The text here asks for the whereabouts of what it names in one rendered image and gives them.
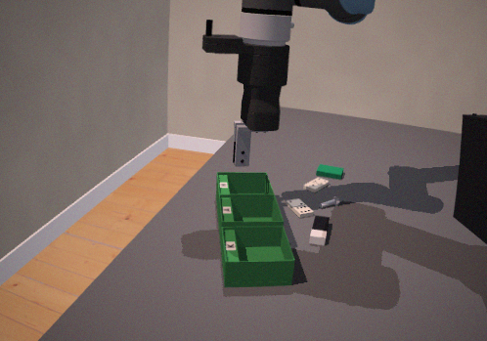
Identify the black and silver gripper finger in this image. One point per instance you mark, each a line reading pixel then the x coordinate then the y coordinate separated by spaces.
pixel 235 132
pixel 242 148

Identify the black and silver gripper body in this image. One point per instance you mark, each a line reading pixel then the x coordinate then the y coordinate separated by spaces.
pixel 262 66

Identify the green three-compartment bin rack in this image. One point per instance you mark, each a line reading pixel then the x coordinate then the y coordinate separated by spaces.
pixel 253 253

